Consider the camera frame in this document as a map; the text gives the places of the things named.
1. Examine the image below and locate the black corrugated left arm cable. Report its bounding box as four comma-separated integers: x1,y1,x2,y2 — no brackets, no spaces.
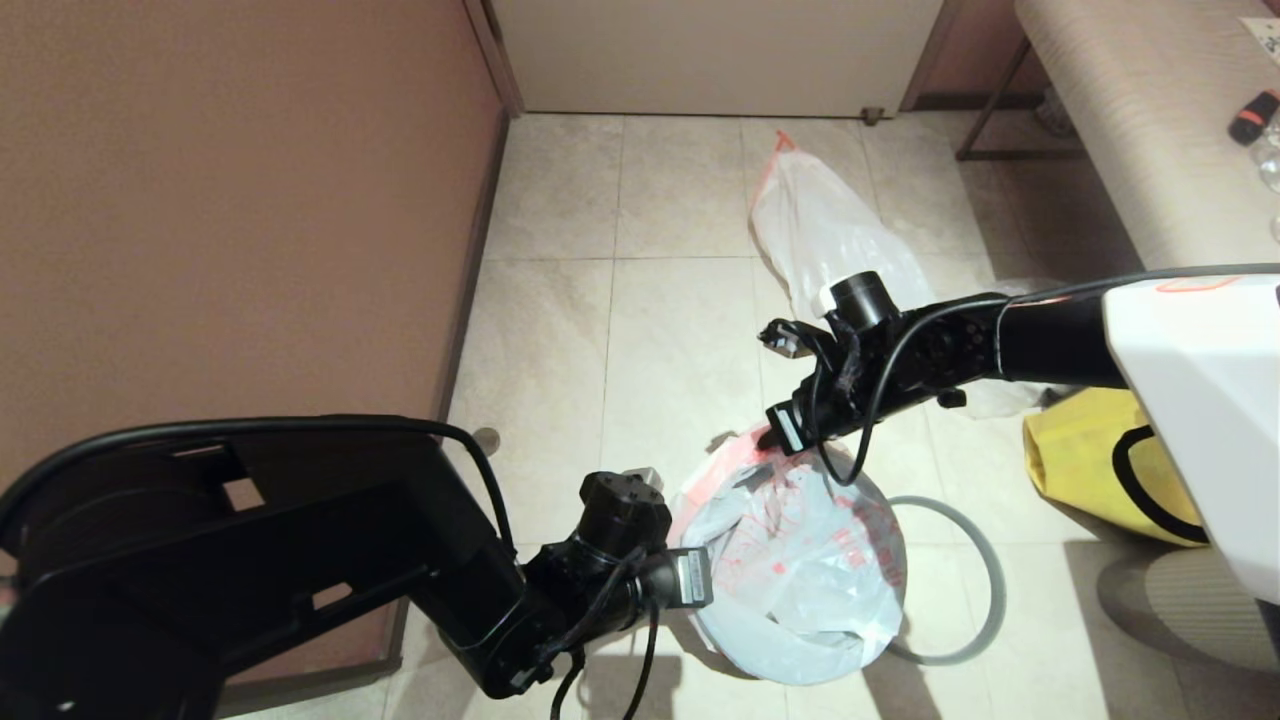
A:
550,545,663,720

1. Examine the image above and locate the dark metal table leg frame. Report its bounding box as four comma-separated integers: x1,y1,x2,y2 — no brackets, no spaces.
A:
955,40,1081,163

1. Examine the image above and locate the yellow fabric bag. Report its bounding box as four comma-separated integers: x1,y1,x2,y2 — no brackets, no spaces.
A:
1022,388,1211,547

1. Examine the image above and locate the white plastic bag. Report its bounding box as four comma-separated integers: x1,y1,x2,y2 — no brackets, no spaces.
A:
750,130,936,323

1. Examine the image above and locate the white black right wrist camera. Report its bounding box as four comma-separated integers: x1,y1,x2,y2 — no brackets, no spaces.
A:
760,272,901,361

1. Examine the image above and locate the clear plastic bottle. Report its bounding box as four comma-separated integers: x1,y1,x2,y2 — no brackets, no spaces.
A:
1250,110,1280,196

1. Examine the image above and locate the new white red-printed bag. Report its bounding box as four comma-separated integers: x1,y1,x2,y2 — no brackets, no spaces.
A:
668,425,909,686

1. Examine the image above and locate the smooth black left arm cable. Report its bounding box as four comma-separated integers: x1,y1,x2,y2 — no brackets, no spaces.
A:
0,415,516,551

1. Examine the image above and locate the clear crumpled plastic bag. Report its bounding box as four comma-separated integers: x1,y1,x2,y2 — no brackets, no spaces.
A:
955,278,1066,421

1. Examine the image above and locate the white door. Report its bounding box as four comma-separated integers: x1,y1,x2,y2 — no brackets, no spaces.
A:
490,0,946,121

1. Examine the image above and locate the grey bin retaining ring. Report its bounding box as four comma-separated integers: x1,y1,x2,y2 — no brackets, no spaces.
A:
885,497,1006,668

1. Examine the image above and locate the black orange marker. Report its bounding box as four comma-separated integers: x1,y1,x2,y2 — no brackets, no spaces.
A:
1228,90,1280,148

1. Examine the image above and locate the beige ribbed round ottoman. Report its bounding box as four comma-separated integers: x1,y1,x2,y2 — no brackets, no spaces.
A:
1095,545,1251,673

